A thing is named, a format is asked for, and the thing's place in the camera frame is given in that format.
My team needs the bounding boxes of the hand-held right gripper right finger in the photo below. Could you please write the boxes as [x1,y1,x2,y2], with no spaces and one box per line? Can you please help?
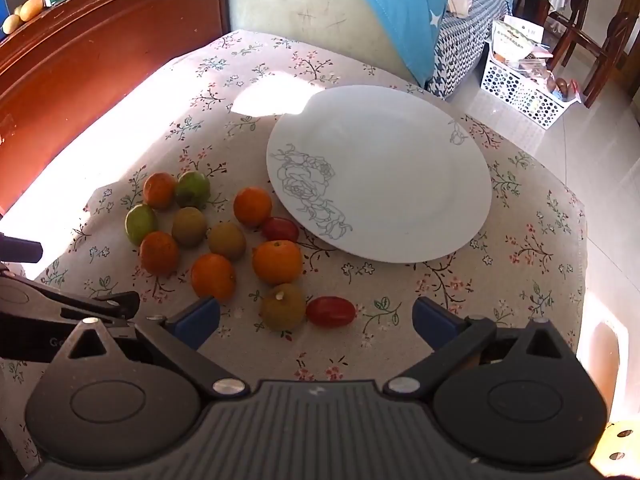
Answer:
[382,296,581,398]

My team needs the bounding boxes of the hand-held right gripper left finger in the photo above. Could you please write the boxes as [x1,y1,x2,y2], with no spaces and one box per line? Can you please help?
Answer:
[47,296,251,401]

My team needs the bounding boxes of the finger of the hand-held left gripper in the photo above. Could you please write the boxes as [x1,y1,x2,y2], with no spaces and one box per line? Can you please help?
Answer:
[0,275,142,323]
[0,233,44,264]

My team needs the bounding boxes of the orange mandarin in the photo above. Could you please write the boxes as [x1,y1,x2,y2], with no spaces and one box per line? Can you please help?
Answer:
[233,187,273,227]
[139,231,180,276]
[143,172,178,210]
[191,253,237,303]
[251,240,304,286]

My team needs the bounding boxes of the brown kiwi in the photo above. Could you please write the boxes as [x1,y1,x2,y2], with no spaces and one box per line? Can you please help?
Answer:
[207,222,247,262]
[260,283,307,332]

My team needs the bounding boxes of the orange fruit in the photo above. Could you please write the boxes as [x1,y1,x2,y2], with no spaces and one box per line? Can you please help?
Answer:
[171,207,207,247]

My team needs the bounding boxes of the green mandarin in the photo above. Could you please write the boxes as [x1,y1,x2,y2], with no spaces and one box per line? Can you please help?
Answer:
[175,171,211,209]
[125,204,158,246]

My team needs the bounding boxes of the red cherry tomato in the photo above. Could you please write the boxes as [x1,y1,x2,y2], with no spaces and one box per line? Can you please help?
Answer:
[306,296,357,328]
[261,216,300,242]

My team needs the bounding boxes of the white plate with grey flowers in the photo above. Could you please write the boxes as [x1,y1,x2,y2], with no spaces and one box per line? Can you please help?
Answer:
[266,85,493,264]

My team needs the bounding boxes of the floral tablecloth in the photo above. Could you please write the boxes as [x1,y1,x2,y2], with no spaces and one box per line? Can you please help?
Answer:
[0,30,588,480]

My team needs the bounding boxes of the red-brown wooden cabinet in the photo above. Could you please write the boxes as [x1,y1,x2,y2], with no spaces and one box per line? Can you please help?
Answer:
[0,0,231,213]

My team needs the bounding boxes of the wooden stool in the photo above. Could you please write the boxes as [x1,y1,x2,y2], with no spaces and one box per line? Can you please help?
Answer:
[590,420,640,476]

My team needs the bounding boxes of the white perforated plastic basket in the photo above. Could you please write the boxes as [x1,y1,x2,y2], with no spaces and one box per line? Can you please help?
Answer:
[481,20,581,131]

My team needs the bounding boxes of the houndstooth sofa cover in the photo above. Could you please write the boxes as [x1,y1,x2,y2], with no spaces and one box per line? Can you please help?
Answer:
[425,0,511,99]

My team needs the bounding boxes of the sofa with blue cover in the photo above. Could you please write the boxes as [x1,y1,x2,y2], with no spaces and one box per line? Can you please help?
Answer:
[312,0,456,88]

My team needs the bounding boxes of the dark wooden chair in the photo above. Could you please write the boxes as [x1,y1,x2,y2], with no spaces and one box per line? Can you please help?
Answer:
[582,12,636,108]
[545,0,598,73]

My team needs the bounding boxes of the pale green seat cushion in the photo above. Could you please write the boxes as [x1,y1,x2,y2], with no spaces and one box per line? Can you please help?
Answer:
[226,0,426,87]

